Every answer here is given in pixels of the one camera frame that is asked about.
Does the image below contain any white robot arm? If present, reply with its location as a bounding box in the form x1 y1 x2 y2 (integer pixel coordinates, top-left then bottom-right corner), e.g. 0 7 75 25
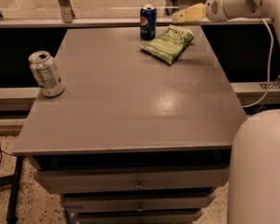
172 0 280 224

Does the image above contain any black metal stand leg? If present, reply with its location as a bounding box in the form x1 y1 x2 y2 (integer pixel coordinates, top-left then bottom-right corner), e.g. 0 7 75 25
6 157 23 224

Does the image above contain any top grey drawer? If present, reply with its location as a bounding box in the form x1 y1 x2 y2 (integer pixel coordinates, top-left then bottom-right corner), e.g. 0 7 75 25
35 168 229 194

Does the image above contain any metal railing post left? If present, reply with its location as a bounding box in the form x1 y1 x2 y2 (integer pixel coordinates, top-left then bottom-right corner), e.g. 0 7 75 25
58 0 75 23

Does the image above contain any metal floor bracket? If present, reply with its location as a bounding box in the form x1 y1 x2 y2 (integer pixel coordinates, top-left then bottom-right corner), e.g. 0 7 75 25
259 74 280 89

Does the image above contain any silver green soda can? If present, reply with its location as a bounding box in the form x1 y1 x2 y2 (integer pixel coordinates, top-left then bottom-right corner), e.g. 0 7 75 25
28 50 64 97

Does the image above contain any bottom grey drawer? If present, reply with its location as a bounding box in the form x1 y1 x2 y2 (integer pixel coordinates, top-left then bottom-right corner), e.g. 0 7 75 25
77 209 202 224

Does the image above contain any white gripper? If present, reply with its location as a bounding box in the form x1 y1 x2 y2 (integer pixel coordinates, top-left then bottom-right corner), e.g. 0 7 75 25
172 0 251 23

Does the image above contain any middle grey drawer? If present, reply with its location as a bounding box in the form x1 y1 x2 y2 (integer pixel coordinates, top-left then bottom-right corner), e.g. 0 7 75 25
62 189 215 213

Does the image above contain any grey drawer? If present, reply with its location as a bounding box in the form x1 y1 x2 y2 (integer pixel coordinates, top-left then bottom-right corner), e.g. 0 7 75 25
77 209 202 224
62 189 215 213
35 168 229 194

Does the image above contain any blue pepsi can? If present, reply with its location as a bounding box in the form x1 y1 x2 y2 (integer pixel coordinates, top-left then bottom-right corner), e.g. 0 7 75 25
140 4 157 40

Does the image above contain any green jalapeno chip bag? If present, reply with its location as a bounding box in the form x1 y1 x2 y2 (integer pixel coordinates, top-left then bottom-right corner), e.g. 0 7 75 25
141 25 195 64

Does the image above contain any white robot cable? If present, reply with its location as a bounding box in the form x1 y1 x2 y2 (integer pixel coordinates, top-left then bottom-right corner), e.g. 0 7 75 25
242 18 275 109

